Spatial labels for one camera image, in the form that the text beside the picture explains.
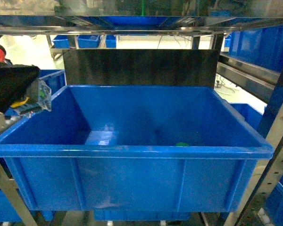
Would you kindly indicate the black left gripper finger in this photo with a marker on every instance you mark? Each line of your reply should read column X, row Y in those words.
column 14, row 81

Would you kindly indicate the blue bin left shelf middle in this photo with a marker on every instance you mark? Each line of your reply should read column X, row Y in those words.
column 113, row 148

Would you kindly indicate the black back panel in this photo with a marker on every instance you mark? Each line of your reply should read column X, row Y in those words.
column 167, row 67

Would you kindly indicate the green push button in bin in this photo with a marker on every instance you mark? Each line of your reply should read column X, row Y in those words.
column 181, row 144

